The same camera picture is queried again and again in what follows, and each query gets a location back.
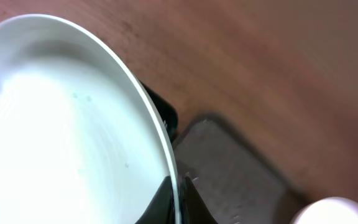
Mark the dark brown serving tray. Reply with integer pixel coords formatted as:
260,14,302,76
173,114,307,223

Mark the white plate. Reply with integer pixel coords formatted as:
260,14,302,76
0,14,181,223
291,197,358,224

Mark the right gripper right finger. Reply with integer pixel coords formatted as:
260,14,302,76
179,177,218,224

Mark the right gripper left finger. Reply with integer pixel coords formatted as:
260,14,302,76
135,176,175,224

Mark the black water tray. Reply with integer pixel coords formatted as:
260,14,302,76
141,82,178,142

